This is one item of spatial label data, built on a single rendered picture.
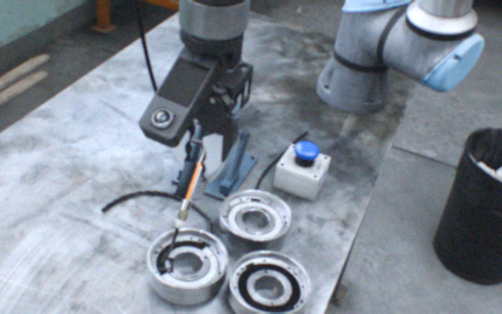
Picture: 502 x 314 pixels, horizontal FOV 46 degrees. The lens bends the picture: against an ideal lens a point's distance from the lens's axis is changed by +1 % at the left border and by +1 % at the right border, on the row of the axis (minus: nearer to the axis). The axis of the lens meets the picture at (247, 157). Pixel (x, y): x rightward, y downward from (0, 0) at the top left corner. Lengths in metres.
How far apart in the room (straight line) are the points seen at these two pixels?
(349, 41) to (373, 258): 1.06
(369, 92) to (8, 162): 0.68
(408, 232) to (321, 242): 1.33
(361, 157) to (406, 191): 1.31
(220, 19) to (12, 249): 0.43
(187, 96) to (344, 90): 0.59
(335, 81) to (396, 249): 1.04
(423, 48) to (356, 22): 0.15
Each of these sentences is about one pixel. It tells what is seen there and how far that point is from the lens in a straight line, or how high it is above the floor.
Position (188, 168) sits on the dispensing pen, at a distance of 0.74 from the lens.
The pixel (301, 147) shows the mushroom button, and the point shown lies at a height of 0.87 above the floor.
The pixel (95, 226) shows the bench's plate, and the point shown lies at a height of 0.80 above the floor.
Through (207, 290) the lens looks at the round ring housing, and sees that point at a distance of 0.75.
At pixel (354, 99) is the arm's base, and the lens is 1.17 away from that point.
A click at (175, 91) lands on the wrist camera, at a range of 0.64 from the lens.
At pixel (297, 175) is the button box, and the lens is 0.92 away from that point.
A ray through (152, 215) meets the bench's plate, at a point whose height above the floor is 0.80.
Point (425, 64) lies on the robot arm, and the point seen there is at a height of 0.97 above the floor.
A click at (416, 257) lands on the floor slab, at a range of 2.11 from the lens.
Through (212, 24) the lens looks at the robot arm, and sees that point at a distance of 0.62.
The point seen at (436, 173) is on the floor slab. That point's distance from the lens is 2.53.
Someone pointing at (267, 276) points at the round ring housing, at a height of 0.83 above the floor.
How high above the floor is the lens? 1.41
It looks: 37 degrees down
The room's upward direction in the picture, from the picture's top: 9 degrees clockwise
